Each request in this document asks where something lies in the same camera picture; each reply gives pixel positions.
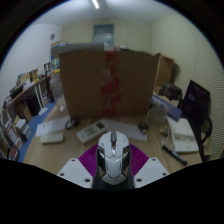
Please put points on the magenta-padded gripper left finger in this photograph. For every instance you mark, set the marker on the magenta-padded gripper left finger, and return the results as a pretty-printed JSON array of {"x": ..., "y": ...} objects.
[{"x": 75, "y": 171}]

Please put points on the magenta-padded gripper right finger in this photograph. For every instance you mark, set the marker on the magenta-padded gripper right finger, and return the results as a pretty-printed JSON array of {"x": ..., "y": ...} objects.
[{"x": 151, "y": 171}]

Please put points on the white and black computer mouse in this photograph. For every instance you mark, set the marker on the white and black computer mouse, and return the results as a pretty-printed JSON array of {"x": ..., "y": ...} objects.
[{"x": 113, "y": 160}]

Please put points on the black marker pen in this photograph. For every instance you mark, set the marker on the black marker pen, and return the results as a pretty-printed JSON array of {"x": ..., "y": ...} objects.
[{"x": 174, "y": 155}]

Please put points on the white remote control with buttons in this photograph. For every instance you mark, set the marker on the white remote control with buttons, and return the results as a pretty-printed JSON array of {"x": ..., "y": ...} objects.
[{"x": 91, "y": 131}]

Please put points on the white printed paper sheet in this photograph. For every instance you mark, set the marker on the white printed paper sheet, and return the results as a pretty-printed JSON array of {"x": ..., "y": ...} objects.
[{"x": 51, "y": 126}]

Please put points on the clear plastic container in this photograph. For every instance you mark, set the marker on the clear plastic container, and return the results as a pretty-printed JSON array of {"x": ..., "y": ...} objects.
[{"x": 156, "y": 115}]

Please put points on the blue flat box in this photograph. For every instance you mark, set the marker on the blue flat box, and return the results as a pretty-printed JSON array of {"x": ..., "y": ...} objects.
[{"x": 171, "y": 110}]

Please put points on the stack of books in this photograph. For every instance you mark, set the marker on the stack of books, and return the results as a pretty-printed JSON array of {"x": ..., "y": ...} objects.
[{"x": 22, "y": 128}]

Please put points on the black chair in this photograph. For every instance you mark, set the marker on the black chair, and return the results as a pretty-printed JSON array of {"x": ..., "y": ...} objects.
[{"x": 206, "y": 130}]

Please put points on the white shelf unit with books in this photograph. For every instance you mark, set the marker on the white shelf unit with books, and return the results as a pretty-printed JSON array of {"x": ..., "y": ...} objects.
[{"x": 10, "y": 136}]

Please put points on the black computer tower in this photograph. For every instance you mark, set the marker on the black computer tower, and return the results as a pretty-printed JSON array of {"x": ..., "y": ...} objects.
[{"x": 34, "y": 105}]

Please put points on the small brown cardboard box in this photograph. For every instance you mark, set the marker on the small brown cardboard box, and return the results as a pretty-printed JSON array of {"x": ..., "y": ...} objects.
[{"x": 24, "y": 111}]

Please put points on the clear glass jar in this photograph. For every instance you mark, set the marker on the clear glass jar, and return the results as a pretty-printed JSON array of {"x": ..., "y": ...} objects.
[{"x": 58, "y": 91}]

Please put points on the black bag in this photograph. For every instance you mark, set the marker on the black bag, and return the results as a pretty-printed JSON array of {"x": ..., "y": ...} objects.
[{"x": 171, "y": 90}]

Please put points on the black monitor screen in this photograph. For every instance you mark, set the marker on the black monitor screen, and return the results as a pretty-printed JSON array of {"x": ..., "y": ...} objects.
[{"x": 196, "y": 100}]

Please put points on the black metal stand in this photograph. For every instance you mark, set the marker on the black metal stand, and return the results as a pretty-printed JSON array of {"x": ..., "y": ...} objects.
[{"x": 50, "y": 86}]

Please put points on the large brown cardboard box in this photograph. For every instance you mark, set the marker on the large brown cardboard box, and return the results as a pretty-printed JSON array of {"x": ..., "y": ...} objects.
[{"x": 86, "y": 83}]

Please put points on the cluttered wooden side desk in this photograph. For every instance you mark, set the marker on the cluttered wooden side desk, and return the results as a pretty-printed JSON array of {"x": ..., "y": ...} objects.
[{"x": 25, "y": 90}]

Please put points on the tall open cardboard box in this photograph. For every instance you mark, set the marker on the tall open cardboard box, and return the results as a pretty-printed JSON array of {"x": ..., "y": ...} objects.
[{"x": 165, "y": 68}]

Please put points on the grey flat sheet stack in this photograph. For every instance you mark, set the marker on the grey flat sheet stack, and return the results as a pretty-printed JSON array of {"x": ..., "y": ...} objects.
[{"x": 80, "y": 46}]

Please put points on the grey door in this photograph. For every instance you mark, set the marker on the grey door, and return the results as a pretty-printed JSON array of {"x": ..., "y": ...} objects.
[{"x": 103, "y": 33}]

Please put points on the ceiling tube light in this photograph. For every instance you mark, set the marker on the ceiling tube light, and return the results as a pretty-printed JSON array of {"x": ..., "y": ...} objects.
[{"x": 95, "y": 4}]

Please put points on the round wall clock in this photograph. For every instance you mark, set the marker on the round wall clock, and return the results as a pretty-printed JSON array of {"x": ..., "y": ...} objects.
[{"x": 52, "y": 36}]

